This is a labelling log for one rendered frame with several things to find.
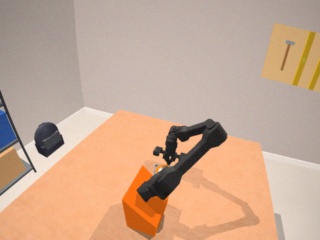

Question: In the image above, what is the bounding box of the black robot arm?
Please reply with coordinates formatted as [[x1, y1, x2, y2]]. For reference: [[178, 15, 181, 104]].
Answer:
[[137, 118, 228, 202]]

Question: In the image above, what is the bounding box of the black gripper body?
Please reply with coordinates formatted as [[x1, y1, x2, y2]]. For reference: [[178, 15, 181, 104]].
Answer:
[[152, 146, 186, 161]]

